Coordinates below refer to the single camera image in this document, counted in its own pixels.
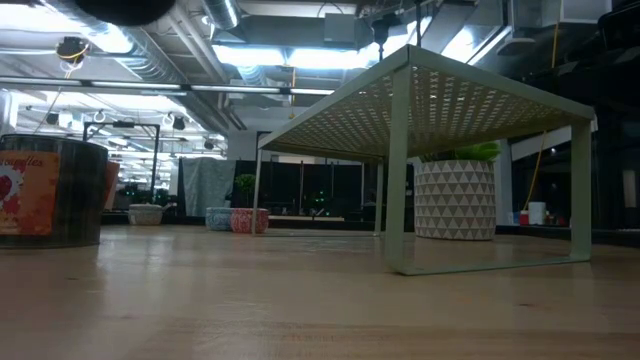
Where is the red patterned candle pot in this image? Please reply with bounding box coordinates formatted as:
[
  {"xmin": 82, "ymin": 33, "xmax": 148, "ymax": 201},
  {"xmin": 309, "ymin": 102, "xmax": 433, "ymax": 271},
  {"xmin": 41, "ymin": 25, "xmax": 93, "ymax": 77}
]
[{"xmin": 229, "ymin": 207, "xmax": 270, "ymax": 235}]

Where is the grey cloth cover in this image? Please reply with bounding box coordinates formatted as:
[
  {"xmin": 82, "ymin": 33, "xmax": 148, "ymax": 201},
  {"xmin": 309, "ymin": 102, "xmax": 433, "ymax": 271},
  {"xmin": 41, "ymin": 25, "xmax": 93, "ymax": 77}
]
[{"xmin": 179, "ymin": 157, "xmax": 237, "ymax": 217}]

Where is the black partition wall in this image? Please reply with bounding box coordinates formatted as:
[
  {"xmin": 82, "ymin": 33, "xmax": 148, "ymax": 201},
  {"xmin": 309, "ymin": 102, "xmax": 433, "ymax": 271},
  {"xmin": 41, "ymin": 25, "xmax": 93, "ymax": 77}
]
[{"xmin": 234, "ymin": 158, "xmax": 416, "ymax": 224}]

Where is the yellow cable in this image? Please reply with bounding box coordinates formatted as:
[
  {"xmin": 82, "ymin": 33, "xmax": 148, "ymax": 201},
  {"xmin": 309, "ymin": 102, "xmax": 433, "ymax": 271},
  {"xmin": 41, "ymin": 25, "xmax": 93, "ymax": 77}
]
[{"xmin": 522, "ymin": 0, "xmax": 561, "ymax": 212}]

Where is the small green topiary plant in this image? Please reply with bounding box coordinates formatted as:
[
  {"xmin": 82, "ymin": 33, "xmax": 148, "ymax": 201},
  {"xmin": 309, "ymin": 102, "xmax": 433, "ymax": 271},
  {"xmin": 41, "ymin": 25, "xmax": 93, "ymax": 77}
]
[{"xmin": 234, "ymin": 173, "xmax": 256, "ymax": 209}]

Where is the ceiling light tube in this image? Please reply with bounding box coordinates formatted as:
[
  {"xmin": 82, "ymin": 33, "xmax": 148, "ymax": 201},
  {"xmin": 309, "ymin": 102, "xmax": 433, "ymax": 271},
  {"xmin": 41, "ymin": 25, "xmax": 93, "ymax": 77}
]
[{"xmin": 189, "ymin": 84, "xmax": 336, "ymax": 96}]

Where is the metal candle tin orange label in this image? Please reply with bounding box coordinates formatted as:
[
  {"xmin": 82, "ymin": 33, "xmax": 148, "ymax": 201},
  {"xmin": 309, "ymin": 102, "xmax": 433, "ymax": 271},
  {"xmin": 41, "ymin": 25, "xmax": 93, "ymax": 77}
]
[{"xmin": 0, "ymin": 133, "xmax": 109, "ymax": 250}]

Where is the blue patterned candle pot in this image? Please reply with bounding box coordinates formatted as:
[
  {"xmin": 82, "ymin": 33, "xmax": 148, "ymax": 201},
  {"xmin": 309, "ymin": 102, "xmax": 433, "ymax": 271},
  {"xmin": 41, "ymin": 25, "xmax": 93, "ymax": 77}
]
[{"xmin": 205, "ymin": 206, "xmax": 235, "ymax": 232}]

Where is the round metal ceiling duct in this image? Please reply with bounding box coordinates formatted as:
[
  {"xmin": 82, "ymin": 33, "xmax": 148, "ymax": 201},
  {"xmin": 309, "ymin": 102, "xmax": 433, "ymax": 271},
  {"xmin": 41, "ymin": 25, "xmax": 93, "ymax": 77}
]
[{"xmin": 202, "ymin": 0, "xmax": 241, "ymax": 30}]

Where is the grey ceiling box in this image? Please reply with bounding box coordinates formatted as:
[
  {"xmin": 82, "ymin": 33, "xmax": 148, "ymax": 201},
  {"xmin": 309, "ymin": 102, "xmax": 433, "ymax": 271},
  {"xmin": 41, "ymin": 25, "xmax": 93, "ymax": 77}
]
[{"xmin": 323, "ymin": 12, "xmax": 359, "ymax": 44}]

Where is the pale grey candle pot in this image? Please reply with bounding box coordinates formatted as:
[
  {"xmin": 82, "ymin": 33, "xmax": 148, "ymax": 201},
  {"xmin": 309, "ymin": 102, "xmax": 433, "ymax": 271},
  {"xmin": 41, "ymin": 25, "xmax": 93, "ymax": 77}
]
[{"xmin": 128, "ymin": 203, "xmax": 165, "ymax": 226}]

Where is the black ceiling sensor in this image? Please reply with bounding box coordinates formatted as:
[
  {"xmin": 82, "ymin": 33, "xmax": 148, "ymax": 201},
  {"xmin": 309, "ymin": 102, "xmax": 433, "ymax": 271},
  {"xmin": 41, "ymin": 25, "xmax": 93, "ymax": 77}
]
[{"xmin": 54, "ymin": 35, "xmax": 92, "ymax": 65}]

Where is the black metal rack frame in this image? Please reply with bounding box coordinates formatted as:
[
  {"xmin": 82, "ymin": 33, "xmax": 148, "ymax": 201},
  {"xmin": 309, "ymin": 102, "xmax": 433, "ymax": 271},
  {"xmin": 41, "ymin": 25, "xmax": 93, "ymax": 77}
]
[{"xmin": 82, "ymin": 121, "xmax": 161, "ymax": 201}]

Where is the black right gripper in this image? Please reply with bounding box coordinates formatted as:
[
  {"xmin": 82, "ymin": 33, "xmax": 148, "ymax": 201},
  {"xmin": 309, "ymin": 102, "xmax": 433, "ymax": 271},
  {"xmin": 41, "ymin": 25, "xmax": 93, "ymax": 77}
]
[{"xmin": 497, "ymin": 2, "xmax": 640, "ymax": 131}]

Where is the succulent in triangle-patterned pot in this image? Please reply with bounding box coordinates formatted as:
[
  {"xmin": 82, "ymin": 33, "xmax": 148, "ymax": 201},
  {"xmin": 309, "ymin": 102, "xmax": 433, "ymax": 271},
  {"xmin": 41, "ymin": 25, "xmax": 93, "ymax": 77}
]
[{"xmin": 413, "ymin": 141, "xmax": 502, "ymax": 241}]

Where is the green perforated metal shelf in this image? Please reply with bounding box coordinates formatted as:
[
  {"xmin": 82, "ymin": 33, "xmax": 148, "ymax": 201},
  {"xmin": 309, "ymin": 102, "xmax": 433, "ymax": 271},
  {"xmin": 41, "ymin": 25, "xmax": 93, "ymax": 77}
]
[{"xmin": 251, "ymin": 43, "xmax": 597, "ymax": 277}]

